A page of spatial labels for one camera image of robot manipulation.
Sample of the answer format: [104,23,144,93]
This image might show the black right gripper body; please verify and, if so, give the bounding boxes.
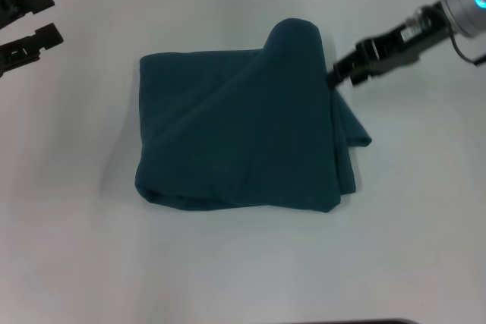
[355,0,459,79]

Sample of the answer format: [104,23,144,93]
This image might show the teal t-shirt with beige print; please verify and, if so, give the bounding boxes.
[134,17,374,216]

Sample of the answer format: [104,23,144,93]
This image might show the black flat panel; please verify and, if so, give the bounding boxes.
[339,317,417,324]

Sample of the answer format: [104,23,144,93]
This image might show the silver cable connector plug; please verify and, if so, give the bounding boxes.
[408,7,434,32]

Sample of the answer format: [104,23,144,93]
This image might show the thin dark cable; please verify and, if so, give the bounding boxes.
[449,32,486,68]

